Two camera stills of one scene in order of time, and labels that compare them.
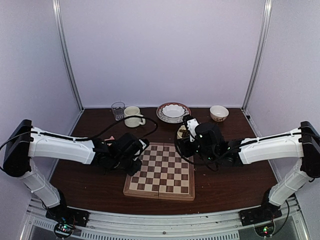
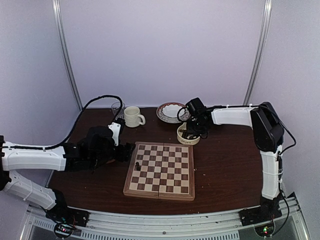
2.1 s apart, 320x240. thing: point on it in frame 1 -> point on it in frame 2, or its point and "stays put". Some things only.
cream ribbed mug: [133, 122] stays put
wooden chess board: [164, 173] stays put
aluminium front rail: [215, 226] stays put
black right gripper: [184, 147] -> [190, 130]
